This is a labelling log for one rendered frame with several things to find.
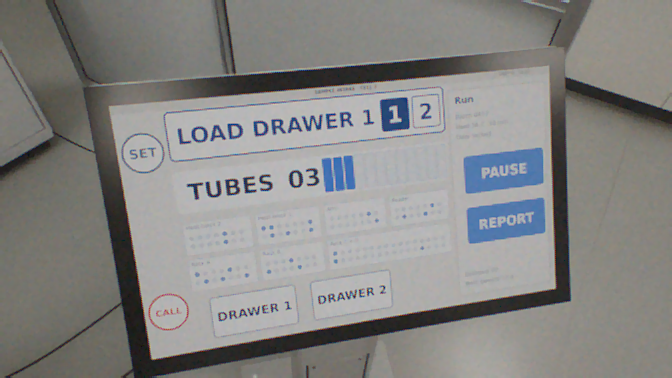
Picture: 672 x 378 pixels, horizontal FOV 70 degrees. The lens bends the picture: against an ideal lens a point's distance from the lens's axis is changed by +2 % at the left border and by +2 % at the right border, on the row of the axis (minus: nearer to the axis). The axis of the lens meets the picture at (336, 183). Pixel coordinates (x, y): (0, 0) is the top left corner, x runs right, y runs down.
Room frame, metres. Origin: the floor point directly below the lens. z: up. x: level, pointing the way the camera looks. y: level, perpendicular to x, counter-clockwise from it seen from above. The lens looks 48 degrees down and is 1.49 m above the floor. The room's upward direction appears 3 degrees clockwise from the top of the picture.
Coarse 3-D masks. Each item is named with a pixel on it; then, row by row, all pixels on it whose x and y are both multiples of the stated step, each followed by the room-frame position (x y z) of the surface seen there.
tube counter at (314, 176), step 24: (432, 144) 0.39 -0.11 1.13; (288, 168) 0.35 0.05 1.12; (312, 168) 0.35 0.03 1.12; (336, 168) 0.36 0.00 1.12; (360, 168) 0.36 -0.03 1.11; (384, 168) 0.37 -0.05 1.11; (408, 168) 0.37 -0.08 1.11; (432, 168) 0.38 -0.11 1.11; (288, 192) 0.33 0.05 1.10; (312, 192) 0.34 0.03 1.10; (336, 192) 0.34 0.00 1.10
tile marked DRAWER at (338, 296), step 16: (368, 272) 0.29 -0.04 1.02; (384, 272) 0.29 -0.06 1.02; (320, 288) 0.27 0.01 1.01; (336, 288) 0.27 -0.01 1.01; (352, 288) 0.27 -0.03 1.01; (368, 288) 0.27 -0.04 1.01; (384, 288) 0.28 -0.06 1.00; (320, 304) 0.25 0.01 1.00; (336, 304) 0.26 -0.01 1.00; (352, 304) 0.26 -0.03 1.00; (368, 304) 0.26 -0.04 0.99; (384, 304) 0.26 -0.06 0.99
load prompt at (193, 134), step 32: (352, 96) 0.41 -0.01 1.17; (384, 96) 0.42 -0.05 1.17; (416, 96) 0.42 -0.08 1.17; (192, 128) 0.36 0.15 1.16; (224, 128) 0.36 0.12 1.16; (256, 128) 0.37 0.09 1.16; (288, 128) 0.38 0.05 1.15; (320, 128) 0.38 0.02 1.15; (352, 128) 0.39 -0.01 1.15; (384, 128) 0.39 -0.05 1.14; (416, 128) 0.40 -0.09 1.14
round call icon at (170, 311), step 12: (144, 300) 0.23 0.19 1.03; (156, 300) 0.24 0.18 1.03; (168, 300) 0.24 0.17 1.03; (180, 300) 0.24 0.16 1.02; (156, 312) 0.23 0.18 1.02; (168, 312) 0.23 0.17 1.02; (180, 312) 0.23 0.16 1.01; (156, 324) 0.22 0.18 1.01; (168, 324) 0.22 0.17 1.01; (180, 324) 0.22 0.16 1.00
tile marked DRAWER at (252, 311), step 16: (272, 288) 0.26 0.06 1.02; (288, 288) 0.26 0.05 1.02; (224, 304) 0.24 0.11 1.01; (240, 304) 0.24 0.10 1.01; (256, 304) 0.25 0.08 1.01; (272, 304) 0.25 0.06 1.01; (288, 304) 0.25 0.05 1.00; (224, 320) 0.23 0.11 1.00; (240, 320) 0.23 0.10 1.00; (256, 320) 0.23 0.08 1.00; (272, 320) 0.24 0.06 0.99; (288, 320) 0.24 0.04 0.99; (224, 336) 0.22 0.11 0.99
